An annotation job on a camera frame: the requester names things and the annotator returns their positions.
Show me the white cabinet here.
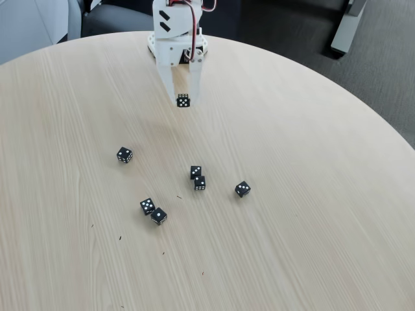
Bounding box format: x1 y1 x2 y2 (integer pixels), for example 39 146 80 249
0 0 82 65

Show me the grey desk leg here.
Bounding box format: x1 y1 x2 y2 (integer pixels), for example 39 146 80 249
330 0 369 54

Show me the black office chair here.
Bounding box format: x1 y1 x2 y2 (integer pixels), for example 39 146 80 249
80 0 156 38

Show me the red and black servo cable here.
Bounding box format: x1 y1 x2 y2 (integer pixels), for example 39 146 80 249
165 0 218 62

